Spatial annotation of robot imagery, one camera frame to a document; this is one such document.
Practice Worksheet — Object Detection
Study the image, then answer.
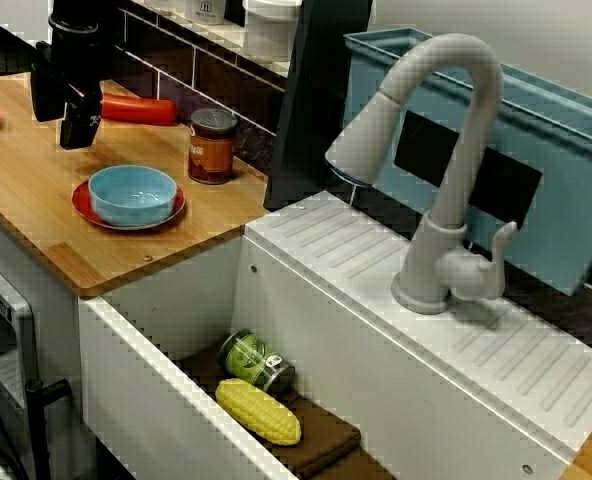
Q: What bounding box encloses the grey toy appliance front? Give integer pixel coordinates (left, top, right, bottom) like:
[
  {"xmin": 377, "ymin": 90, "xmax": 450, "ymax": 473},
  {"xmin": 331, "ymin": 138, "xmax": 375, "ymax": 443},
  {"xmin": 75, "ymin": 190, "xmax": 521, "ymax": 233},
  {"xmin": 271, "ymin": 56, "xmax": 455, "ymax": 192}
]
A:
[{"xmin": 0, "ymin": 252, "xmax": 45, "ymax": 480}]

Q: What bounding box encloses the red plate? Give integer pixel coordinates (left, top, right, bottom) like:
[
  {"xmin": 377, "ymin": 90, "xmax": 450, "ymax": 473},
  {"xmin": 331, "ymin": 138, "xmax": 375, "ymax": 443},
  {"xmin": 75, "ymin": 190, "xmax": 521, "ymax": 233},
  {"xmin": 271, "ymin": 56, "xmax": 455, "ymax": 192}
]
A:
[{"xmin": 70, "ymin": 177, "xmax": 187, "ymax": 232}]

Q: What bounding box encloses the grey gooseneck faucet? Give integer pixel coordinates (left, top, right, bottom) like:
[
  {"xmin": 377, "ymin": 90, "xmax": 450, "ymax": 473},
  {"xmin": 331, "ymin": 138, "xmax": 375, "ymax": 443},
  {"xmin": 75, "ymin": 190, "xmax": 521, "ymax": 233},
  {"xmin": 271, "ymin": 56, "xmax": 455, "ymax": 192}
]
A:
[{"xmin": 324, "ymin": 32, "xmax": 520, "ymax": 316}]

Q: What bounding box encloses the brown folded cloth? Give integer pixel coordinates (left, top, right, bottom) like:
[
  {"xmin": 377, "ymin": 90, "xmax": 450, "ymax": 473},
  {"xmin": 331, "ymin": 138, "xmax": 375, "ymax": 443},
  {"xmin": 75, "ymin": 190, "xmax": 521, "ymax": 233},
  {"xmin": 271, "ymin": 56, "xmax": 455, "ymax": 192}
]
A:
[{"xmin": 175, "ymin": 344, "xmax": 392, "ymax": 480}]

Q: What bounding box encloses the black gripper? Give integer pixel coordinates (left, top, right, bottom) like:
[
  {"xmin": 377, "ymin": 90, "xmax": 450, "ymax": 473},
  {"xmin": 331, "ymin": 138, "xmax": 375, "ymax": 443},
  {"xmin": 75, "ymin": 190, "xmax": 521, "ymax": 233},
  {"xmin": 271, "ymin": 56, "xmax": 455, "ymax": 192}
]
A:
[{"xmin": 30, "ymin": 34, "xmax": 103, "ymax": 150}]

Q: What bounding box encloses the white toy sink unit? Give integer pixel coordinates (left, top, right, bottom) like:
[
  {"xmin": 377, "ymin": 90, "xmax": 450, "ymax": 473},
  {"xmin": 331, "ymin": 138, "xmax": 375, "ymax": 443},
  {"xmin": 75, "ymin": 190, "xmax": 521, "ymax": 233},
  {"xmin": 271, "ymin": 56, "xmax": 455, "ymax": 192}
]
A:
[{"xmin": 78, "ymin": 192, "xmax": 592, "ymax": 480}]

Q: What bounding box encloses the light blue bowl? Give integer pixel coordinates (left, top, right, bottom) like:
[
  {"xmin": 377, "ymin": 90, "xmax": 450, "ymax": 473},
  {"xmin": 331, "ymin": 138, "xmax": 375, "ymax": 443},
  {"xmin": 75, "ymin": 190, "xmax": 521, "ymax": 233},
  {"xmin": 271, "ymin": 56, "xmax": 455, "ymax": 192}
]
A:
[{"xmin": 87, "ymin": 164, "xmax": 178, "ymax": 227}]

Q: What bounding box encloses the green peas can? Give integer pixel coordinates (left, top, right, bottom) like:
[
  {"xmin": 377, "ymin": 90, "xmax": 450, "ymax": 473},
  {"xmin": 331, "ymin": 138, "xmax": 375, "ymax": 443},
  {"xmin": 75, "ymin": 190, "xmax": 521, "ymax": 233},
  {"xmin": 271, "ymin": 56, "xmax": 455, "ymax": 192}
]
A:
[{"xmin": 218, "ymin": 328, "xmax": 296, "ymax": 396}]

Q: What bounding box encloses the brown beans can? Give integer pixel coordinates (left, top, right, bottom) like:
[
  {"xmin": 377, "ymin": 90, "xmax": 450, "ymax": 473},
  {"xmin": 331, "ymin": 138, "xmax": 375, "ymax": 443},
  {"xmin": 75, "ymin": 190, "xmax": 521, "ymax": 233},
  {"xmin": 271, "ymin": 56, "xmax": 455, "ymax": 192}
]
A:
[{"xmin": 187, "ymin": 107, "xmax": 239, "ymax": 186}]

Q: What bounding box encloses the teal plastic bin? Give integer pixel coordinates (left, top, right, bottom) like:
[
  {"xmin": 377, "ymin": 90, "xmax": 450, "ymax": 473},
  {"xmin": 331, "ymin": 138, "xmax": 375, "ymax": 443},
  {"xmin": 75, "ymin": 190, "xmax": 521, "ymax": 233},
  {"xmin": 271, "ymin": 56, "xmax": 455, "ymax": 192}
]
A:
[{"xmin": 343, "ymin": 27, "xmax": 592, "ymax": 297}]

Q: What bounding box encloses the white canister with logo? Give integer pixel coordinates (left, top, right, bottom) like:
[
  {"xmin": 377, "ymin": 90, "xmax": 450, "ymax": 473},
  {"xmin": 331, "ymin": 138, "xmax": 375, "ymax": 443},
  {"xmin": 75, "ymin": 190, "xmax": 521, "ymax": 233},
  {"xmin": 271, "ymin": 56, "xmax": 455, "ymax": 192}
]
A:
[{"xmin": 183, "ymin": 0, "xmax": 227, "ymax": 25}]

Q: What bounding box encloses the red toy sausage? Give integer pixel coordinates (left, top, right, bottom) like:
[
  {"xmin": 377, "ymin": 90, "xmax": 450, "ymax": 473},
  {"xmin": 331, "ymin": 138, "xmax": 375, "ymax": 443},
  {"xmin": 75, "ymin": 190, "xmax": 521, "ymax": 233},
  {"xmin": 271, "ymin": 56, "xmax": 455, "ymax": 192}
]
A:
[{"xmin": 73, "ymin": 88, "xmax": 178, "ymax": 126}]

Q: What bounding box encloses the yellow toy corn cob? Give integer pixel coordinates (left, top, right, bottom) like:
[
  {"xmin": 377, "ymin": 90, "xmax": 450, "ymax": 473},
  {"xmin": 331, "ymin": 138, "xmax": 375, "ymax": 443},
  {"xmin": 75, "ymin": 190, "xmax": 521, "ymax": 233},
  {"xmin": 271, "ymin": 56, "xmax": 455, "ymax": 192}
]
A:
[{"xmin": 214, "ymin": 378, "xmax": 303, "ymax": 446}]

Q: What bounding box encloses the black bar handle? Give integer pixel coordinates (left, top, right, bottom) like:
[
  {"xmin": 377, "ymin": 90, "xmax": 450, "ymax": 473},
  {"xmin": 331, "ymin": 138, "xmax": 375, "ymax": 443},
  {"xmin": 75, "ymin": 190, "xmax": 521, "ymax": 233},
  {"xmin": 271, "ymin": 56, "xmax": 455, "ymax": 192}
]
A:
[{"xmin": 24, "ymin": 378, "xmax": 73, "ymax": 480}]

